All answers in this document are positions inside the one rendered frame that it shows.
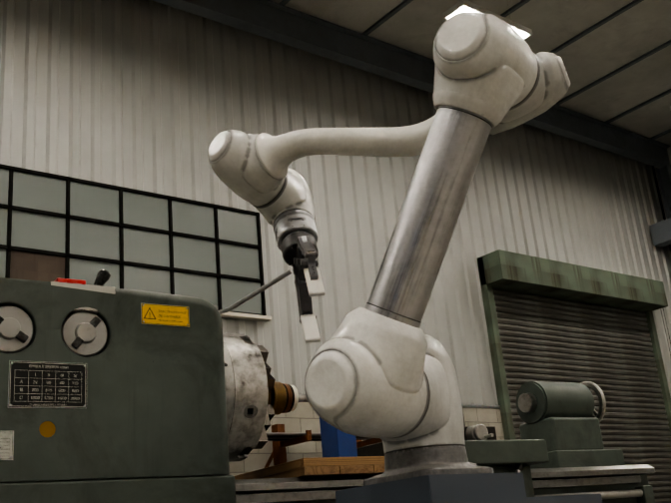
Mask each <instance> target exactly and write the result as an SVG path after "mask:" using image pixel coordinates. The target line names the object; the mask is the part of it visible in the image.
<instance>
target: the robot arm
mask: <svg viewBox="0 0 671 503"><path fill-rule="evenodd" d="M433 61H434V64H435V66H434V84H433V95H432V100H433V106H434V109H435V110H436V114H435V115H434V116H433V117H431V118H429V119H428V120H426V121H424V122H421V123H418V124H415V125H411V126H405V127H393V128H313V129H303V130H297V131H293V132H289V133H286V134H283V135H279V136H276V137H272V136H271V135H269V134H266V133H261V134H259V135H253V134H246V133H244V132H242V131H237V130H226V131H224V132H221V133H219V134H218V135H217V136H216V137H215V138H214V139H213V141H212V143H211V145H210V147H209V159H210V165H211V167H212V169H213V171H214V172H215V173H216V175H217V176H218V177H219V178H220V180H221V181H222V182H223V183H224V184H225V185H226V186H227V187H228V188H229V189H231V190H232V191H233V192H234V193H235V194H236V195H238V196H239V197H240V198H242V199H243V200H245V201H247V202H249V203H250V204H252V205H253V206H254V207H255V208H256V209H257V210H258V211H259V212H260V213H261V214H262V215H263V216H264V218H265V219H266V220H267V222H268V223H269V224H270V225H272V226H273V228H274V233H275V236H276V241H277V244H278V248H279V249H280V251H281V252H282V254H283V259H284V261H285V262H286V263H287V264H288V265H290V266H292V267H293V272H294V275H295V285H296V291H297V299H298V307H299V315H300V323H301V324H302V326H303V331H304V336H305V341H306V343H311V342H320V341H321V338H320V333H319V329H318V324H317V317H316V315H315V314H313V305H312V296H320V295H325V294H326V293H325V289H324V285H323V281H322V276H321V272H320V268H319V267H317V266H318V264H319V263H318V261H317V260H316V258H317V257H318V255H319V250H318V246H317V243H318V239H319V236H318V232H317V228H316V222H315V206H314V201H313V197H312V194H311V191H310V188H309V186H308V184H307V183H306V181H305V180H304V178H303V177H302V176H301V175H300V174H299V173H298V172H296V171H295V170H292V169H289V165H290V164H291V163H292V162H293V161H295V160H297V159H299V158H302V157H306V156H313V155H337V156H364V157H412V156H419V155H420V157H419V160H418V163H417V166H416V168H415V171H414V174H413V177H412V179H411V182H410V185H409V188H408V190H407V193H406V196H405V199H404V201H403V204H402V207H401V210H400V212H399V215H398V218H397V221H396V223H395V226H394V229H393V232H392V234H391V237H390V240H389V243H388V245H387V248H386V251H385V254H384V256H383V259H382V262H381V264H380V267H379V270H378V273H377V275H376V278H375V281H374V284H373V286H372V289H371V292H370V295H369V297H368V300H367V303H366V306H365V307H361V306H360V307H358V308H356V309H354V310H353V311H351V312H350V313H348V314H347V315H346V316H345V318H344V320H343V321H342V323H341V324H340V326H339V327H338V329H337V330H336V331H335V333H334V334H333V336H332V337H331V338H330V340H329V341H327V342H326V343H324V344H323V345H322V346H321V347H320V348H319V349H318V350H317V352H316V353H315V354H314V356H313V357H312V359H311V361H310V363H309V365H308V367H307V370H306V374H305V393H306V397H307V400H308V402H309V404H310V406H311V407H312V409H313V410H314V411H315V413H316V414H317V415H318V416H319V417H320V418H321V419H322V420H324V421H325V422H327V423H328V424H330V425H331V426H333V427H335V428H336V429H338V430H340V431H342V432H344V433H347V434H351V435H355V436H360V437H367V438H380V439H381V440H382V444H383V451H384V472H383V473H381V474H378V475H376V476H373V477H370V478H367V479H364V480H363V481H362V483H363V486H365V485H371V484H377V483H383V482H389V481H394V480H400V479H406V478H412V477H418V476H423V475H436V474H478V473H493V468H492V467H486V466H479V465H476V463H472V462H468V458H467V454H466V449H465V442H464V424H463V414H462V405H461V398H460V392H459V386H458V381H457V376H456V372H455V368H454V365H453V363H452V361H451V359H450V357H449V355H448V353H447V351H446V350H445V348H444V347H443V346H442V344H441V343H440V342H439V341H438V340H436V339H434V338H433V337H432V336H430V335H427V334H424V333H423V331H422V329H421V328H419V326H420V323H421V320H422V317H423V315H424V312H425V309H426V306H427V303H428V301H429V298H430V295H431V292H432V290H433V287H434V284H435V281H436V279H437V276H438V273H439V270H440V268H441V265H442V262H443V259H444V257H445V254H446V251H447V248H448V246H449V243H450V240H451V237H452V234H453V232H454V229H455V226H456V223H457V221H458V218H459V215H460V212H461V210H462V207H463V204H464V201H465V199H466V196H467V193H468V190H469V188H470V185H471V182H472V179H473V177H474V174H475V171H476V168H477V165H478V163H479V160H480V157H481V154H482V152H483V149H484V146H485V143H486V141H487V138H488V137H490V136H492V135H495V134H498V133H501V132H504V131H507V130H510V129H513V128H515V127H517V126H519V125H521V124H523V123H525V122H527V121H529V120H531V119H533V118H535V117H537V116H539V115H541V114H542V113H544V112H546V111H547V110H548V109H550V108H551V107H552V106H553V105H555V104H556V103H557V102H558V101H559V100H560V99H561V98H562V97H563V96H564V95H565V94H566V93H567V91H568V88H569V86H570V81H569V78H568V75H567V72H566V69H565V67H564V64H563V61H562V59H561V57H559V56H556V55H555V54H554V53H548V52H539V53H537V54H534V53H533V52H531V49H530V47H529V46H528V44H527V43H526V42H525V41H524V39H523V38H522V37H521V36H520V35H519V34H518V33H517V32H516V31H515V30H514V29H513V28H512V27H511V26H510V25H508V24H507V23H506V22H505V21H503V20H501V19H500V18H498V17H496V16H494V15H491V14H484V13H479V12H461V13H457V14H455V15H453V16H451V17H450V18H448V19H447V20H446V21H445V22H444V23H443V24H442V25H441V26H440V28H439V29H438V31H437V33H436V35H435V38H434V43H433Z"/></svg>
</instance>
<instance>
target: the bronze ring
mask: <svg viewBox="0 0 671 503"><path fill-rule="evenodd" d="M268 404H272V405H273V408H274V411H275V414H281V413H288V412H290V411H291V410H292V409H293V407H294V404H295V392H294V389H293V388H292V386H291V385H290V384H286V383H281V382H278V381H275V384H274V387H273V389H272V390H269V398H268Z"/></svg>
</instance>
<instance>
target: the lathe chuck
mask: <svg viewBox="0 0 671 503"><path fill-rule="evenodd" d="M242 338H244V339H250V338H249V337H248V336H247V335H244V334H234V333H223V339H224V344H225V346H226V348H227V350H228V352H229V355H230V358H231V362H232V367H233V373H234V383H235V400H234V411H233V417H232V422H231V426H230V430H229V433H228V443H229V462H233V461H242V460H244V459H246V458H247V457H248V456H249V454H244V455H243V456H239V455H240V454H241V452H242V451H243V450H244V449H245V448H247V447H251V448H256V446H257V444H258V442H259V440H260V438H261V435H262V433H263V430H264V426H265V422H266V417H267V410H268V398H269V389H268V377H267V371H266V366H265V362H264V359H263V356H262V354H261V352H260V350H259V348H258V346H257V345H256V344H255V343H253V344H247V343H245V342H244V341H243V340H242ZM250 404H253V405H254V406H255V407H256V408H257V413H256V415H255V416H254V417H253V418H247V417H246V416H245V414H244V411H245V408H246V407H247V406H248V405H250Z"/></svg>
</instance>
